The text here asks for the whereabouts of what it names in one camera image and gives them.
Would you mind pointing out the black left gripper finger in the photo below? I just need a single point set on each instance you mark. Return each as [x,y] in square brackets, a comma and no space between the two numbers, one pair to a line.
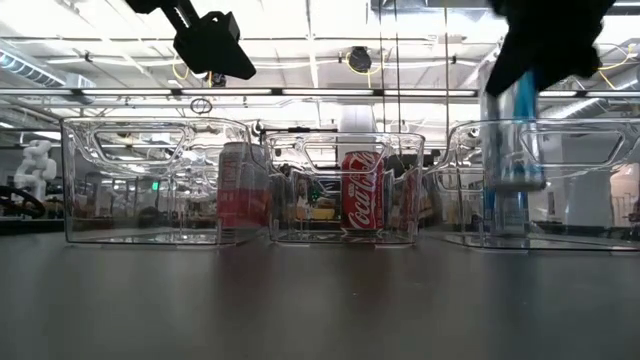
[220,62]

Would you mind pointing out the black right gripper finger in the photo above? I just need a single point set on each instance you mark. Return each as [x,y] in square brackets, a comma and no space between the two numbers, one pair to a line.
[565,70]
[505,75]

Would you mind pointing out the blue silver Red Bull can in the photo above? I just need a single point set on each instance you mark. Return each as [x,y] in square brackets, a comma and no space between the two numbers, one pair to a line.
[520,215]
[525,150]

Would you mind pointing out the white pink Spindrift can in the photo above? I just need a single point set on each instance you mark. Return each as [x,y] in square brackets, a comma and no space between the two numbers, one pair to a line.
[240,190]

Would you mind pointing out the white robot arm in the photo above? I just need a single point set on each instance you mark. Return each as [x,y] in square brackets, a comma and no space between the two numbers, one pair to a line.
[35,170]

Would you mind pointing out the black ceiling dome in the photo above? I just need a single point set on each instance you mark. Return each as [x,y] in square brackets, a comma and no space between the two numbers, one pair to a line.
[359,60]
[218,80]

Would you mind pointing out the thin dark vertical rod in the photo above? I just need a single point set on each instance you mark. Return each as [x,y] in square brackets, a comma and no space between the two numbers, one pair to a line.
[398,50]
[446,50]
[381,50]

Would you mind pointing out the clear plastic storage bin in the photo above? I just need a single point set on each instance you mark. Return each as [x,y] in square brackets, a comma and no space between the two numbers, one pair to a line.
[125,200]
[320,200]
[590,200]

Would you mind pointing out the white column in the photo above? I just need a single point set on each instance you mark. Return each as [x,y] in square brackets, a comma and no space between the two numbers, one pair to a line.
[357,120]

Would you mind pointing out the frame crossbar with light strips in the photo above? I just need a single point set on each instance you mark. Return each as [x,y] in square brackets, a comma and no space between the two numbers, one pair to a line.
[320,92]

